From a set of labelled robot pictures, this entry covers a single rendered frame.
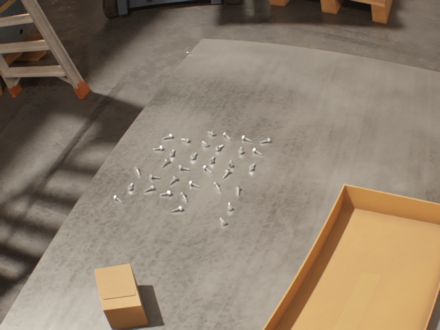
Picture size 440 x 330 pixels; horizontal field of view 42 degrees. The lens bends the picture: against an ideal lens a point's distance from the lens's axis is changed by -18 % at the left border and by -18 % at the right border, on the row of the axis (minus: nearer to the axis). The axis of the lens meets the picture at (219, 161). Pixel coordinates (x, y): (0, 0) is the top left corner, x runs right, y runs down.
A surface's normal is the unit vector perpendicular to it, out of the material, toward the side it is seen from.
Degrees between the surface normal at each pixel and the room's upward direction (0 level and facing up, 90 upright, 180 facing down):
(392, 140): 0
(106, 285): 0
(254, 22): 0
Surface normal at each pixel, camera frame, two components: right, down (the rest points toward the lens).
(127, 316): 0.23, 0.55
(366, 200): -0.44, 0.56
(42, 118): -0.10, -0.80
